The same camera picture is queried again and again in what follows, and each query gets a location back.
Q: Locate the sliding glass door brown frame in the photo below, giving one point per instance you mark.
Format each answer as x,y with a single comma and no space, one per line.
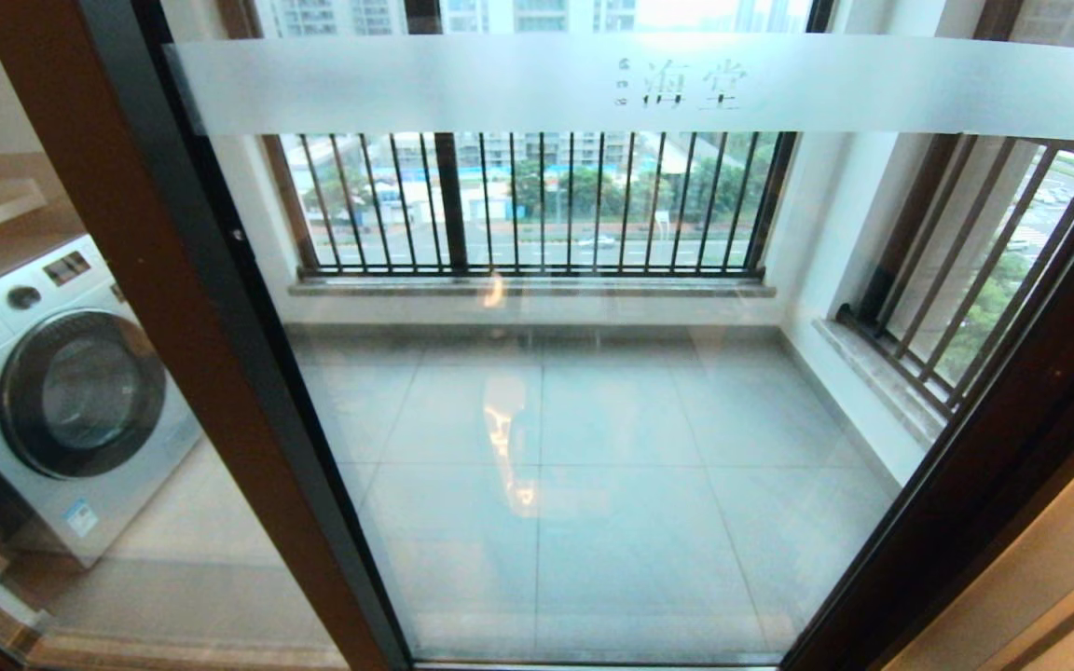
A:
500,84

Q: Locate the black window guard railing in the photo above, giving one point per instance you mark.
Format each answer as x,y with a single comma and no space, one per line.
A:
537,271
891,352

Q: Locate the white front-load washing machine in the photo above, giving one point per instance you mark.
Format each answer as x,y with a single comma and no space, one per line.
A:
80,391

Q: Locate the dark window frame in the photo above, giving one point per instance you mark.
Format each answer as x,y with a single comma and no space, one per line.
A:
915,228
451,205

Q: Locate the dark brown door jamb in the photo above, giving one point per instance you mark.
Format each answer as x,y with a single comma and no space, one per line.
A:
1054,457

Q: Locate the grey stone window sill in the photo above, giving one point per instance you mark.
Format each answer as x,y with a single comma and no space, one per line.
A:
528,287
877,373

